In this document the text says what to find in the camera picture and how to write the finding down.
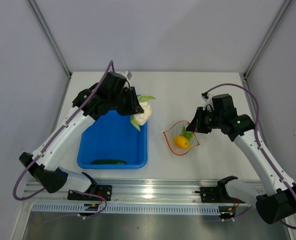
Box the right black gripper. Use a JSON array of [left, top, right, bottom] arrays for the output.
[[186, 107, 223, 134]]

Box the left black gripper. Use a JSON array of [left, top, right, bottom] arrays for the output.
[[110, 87, 144, 117]]

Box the white cauliflower with leaves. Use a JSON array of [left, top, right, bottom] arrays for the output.
[[130, 95, 156, 132]]

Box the green grape bunch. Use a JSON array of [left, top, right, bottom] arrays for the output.
[[180, 126, 194, 141]]

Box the yellow orange mango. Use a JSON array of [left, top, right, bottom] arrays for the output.
[[172, 135, 190, 149]]

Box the clear zip bag orange zipper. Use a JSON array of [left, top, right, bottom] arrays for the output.
[[160, 120, 210, 157]]

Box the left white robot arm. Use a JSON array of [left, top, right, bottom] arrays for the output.
[[19, 71, 144, 200]]

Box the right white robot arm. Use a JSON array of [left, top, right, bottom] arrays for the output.
[[186, 92, 296, 225]]

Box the blue plastic bin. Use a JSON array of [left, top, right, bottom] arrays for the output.
[[76, 110, 148, 170]]

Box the dark green cucumber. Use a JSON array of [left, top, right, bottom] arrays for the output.
[[91, 159, 127, 165]]

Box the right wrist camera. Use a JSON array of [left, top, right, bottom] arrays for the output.
[[201, 92, 213, 110]]

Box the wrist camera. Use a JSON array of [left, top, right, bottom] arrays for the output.
[[120, 70, 132, 81], [201, 92, 213, 110]]

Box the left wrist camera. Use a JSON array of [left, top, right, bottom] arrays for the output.
[[120, 70, 132, 81]]

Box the aluminium front rail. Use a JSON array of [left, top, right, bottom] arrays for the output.
[[22, 179, 266, 205]]

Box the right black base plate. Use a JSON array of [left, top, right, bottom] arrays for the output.
[[195, 186, 244, 204]]

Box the white slotted cable duct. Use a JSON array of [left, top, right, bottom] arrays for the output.
[[31, 202, 221, 216]]

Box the left aluminium frame post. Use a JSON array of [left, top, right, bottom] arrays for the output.
[[26, 0, 73, 78]]

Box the aluminium frame post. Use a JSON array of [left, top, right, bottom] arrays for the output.
[[26, 0, 73, 78], [243, 0, 295, 81]]

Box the right aluminium frame post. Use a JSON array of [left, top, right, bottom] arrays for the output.
[[243, 0, 295, 81]]

